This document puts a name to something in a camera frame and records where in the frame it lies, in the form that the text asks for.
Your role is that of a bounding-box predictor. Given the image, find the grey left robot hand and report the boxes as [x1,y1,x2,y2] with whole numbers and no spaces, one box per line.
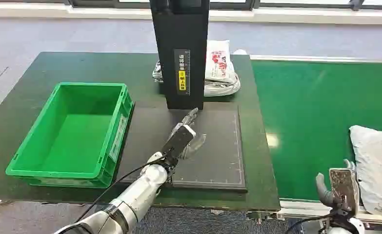
[161,108,207,167]

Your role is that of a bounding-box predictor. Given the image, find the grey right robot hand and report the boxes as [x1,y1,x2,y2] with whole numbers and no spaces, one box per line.
[316,159,361,216]

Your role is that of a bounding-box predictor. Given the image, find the plain grey parcel bag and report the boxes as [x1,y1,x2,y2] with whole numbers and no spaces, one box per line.
[349,125,382,221]

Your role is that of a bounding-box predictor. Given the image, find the grey-white parcel bag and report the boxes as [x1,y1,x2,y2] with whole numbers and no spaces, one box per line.
[152,60,241,98]

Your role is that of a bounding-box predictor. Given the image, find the black and yellow column label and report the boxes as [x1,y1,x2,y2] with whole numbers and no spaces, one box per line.
[174,49,191,96]

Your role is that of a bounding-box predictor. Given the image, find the green conveyor belt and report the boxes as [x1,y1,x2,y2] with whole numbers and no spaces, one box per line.
[250,59,382,207]

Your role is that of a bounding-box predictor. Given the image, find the white parcel with red print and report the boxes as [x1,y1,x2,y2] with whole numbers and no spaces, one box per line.
[205,40,237,84]

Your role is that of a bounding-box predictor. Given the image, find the black scanner column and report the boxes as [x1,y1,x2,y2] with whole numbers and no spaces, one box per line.
[149,0,210,111]

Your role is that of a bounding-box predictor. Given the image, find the green plastic crate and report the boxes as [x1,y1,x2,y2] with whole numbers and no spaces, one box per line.
[5,82,135,189]

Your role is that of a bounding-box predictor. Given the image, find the black scanner base plate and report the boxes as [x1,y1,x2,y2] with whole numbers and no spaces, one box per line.
[116,101,248,194]

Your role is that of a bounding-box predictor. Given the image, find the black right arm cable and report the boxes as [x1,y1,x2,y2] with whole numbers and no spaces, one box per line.
[284,211,340,234]

